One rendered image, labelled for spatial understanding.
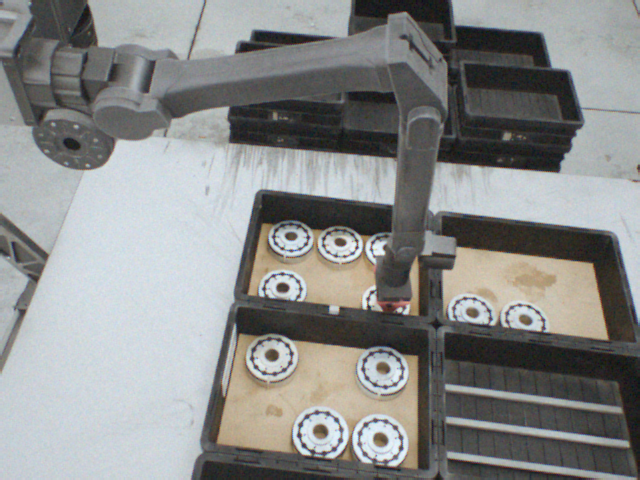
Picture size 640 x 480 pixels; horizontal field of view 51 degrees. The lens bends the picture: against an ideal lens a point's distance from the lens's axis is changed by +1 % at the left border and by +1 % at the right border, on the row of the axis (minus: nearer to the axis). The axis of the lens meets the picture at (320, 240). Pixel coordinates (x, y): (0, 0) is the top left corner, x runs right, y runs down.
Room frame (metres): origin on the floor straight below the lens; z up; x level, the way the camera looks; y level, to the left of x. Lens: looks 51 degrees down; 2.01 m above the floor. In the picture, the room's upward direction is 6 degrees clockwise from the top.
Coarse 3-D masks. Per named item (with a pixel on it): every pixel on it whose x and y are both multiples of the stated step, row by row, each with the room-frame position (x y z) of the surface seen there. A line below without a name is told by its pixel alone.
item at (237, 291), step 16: (272, 192) 0.99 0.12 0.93; (288, 192) 1.00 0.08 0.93; (256, 208) 0.94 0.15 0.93; (384, 208) 0.98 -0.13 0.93; (432, 224) 0.95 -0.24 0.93; (240, 272) 0.77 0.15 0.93; (432, 272) 0.82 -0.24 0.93; (240, 288) 0.73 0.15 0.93; (432, 288) 0.78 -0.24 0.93; (288, 304) 0.70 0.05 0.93; (304, 304) 0.71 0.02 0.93; (320, 304) 0.71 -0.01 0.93; (432, 304) 0.74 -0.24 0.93; (416, 320) 0.70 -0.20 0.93; (432, 320) 0.70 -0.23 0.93
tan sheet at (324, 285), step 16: (272, 224) 0.98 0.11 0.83; (256, 256) 0.88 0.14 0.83; (256, 272) 0.84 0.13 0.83; (304, 272) 0.86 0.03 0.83; (320, 272) 0.86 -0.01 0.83; (336, 272) 0.86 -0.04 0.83; (352, 272) 0.87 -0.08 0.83; (368, 272) 0.87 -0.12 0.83; (416, 272) 0.89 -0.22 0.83; (256, 288) 0.80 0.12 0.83; (320, 288) 0.82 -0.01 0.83; (336, 288) 0.82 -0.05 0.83; (352, 288) 0.83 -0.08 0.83; (416, 288) 0.85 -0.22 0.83; (336, 304) 0.78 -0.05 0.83; (352, 304) 0.79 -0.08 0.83; (416, 304) 0.80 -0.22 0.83
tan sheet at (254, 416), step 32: (320, 352) 0.66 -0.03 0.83; (352, 352) 0.67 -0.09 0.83; (256, 384) 0.58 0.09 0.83; (288, 384) 0.58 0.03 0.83; (320, 384) 0.59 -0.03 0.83; (352, 384) 0.60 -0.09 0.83; (416, 384) 0.61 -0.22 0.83; (224, 416) 0.51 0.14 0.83; (256, 416) 0.51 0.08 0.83; (288, 416) 0.52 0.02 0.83; (352, 416) 0.53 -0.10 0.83; (416, 416) 0.55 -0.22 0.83; (288, 448) 0.46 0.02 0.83; (416, 448) 0.49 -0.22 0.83
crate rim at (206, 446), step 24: (288, 312) 0.68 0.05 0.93; (312, 312) 0.69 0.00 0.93; (432, 336) 0.67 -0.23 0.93; (432, 360) 0.62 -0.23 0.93; (216, 384) 0.52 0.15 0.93; (432, 384) 0.57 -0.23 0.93; (432, 408) 0.52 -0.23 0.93; (432, 432) 0.48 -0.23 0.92; (264, 456) 0.40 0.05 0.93; (288, 456) 0.41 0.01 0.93; (312, 456) 0.41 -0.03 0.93; (432, 456) 0.43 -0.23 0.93
